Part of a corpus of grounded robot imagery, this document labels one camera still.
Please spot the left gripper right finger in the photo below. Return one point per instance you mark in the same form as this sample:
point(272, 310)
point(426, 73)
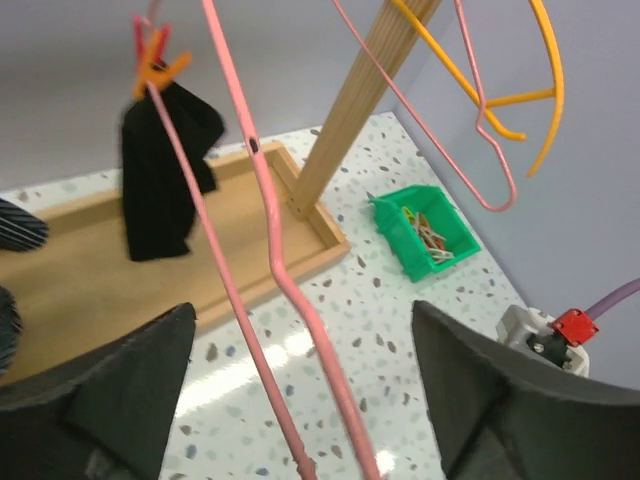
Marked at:
point(498, 413)

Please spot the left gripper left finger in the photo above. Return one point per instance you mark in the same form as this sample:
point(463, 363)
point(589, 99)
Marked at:
point(106, 414)

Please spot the pink wire hanger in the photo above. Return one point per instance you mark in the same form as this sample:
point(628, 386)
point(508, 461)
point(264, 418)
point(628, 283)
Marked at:
point(442, 122)
point(341, 392)

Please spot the striped navy underwear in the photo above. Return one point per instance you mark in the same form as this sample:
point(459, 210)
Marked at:
point(21, 232)

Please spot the wooden clothes rack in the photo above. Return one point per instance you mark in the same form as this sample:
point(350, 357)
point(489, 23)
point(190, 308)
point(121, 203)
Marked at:
point(81, 291)

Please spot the colourful clips in bin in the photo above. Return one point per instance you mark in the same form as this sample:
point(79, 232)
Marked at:
point(433, 242)

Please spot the green clip bin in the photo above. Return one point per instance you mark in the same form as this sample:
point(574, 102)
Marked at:
point(404, 242)

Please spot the orange clothespin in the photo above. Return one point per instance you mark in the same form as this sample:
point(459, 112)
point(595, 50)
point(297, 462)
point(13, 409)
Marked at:
point(149, 71)

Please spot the red clothespin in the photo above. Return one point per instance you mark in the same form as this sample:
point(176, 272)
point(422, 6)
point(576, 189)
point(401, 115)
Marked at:
point(140, 26)

